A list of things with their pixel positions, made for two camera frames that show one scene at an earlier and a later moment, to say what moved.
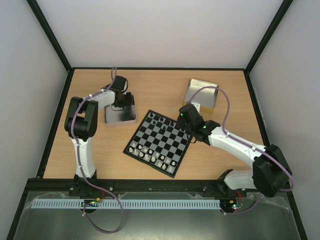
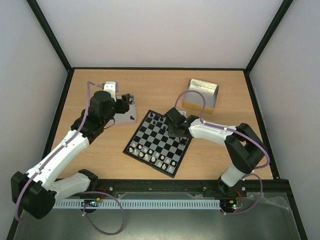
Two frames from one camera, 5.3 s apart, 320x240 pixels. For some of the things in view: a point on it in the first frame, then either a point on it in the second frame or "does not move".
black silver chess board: (159, 143) does not move
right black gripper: (182, 122) to (172, 120)
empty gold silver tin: (207, 98) does not move
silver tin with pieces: (113, 114) does not move
